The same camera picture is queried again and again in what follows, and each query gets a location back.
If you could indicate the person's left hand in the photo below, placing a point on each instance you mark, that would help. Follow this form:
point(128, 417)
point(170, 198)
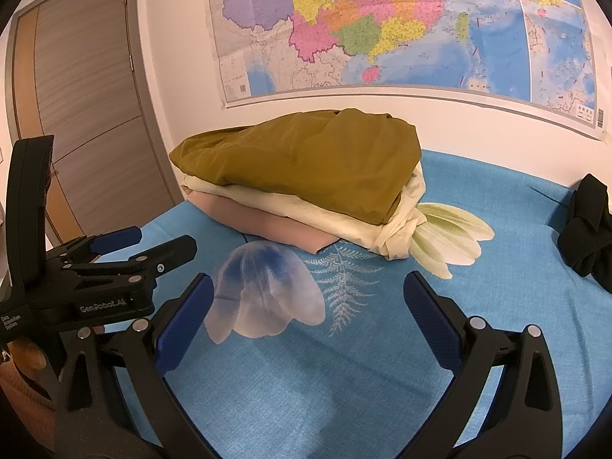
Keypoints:
point(27, 354)

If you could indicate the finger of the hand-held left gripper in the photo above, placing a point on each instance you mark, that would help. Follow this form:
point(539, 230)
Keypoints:
point(167, 256)
point(117, 239)

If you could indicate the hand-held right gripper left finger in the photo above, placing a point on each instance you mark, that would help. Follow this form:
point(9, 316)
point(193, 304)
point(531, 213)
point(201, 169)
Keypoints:
point(186, 320)

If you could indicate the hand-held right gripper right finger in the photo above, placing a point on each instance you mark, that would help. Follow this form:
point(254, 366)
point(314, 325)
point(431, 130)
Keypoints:
point(430, 320)

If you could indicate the pink clothing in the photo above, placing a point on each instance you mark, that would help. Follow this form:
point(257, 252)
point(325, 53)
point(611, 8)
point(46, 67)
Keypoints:
point(267, 229)

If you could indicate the blue floral printed bedsheet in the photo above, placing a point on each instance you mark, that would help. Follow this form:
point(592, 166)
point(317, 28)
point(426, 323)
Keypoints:
point(373, 344)

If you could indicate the colourful wall map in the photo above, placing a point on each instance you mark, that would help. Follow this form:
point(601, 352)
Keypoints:
point(406, 24)

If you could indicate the cream clothing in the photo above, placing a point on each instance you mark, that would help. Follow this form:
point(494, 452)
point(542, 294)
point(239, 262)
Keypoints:
point(344, 232)

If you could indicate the olive green pants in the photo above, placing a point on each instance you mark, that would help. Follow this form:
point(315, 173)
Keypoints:
point(296, 162)

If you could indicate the grey wooden door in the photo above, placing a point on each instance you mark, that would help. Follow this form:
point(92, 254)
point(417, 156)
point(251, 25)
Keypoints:
point(91, 95)

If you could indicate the person's left forearm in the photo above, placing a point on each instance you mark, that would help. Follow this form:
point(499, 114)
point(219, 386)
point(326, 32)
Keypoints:
point(19, 401)

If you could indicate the black clothing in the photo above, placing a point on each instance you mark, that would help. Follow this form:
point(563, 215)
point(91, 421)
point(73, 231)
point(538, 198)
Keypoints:
point(588, 229)

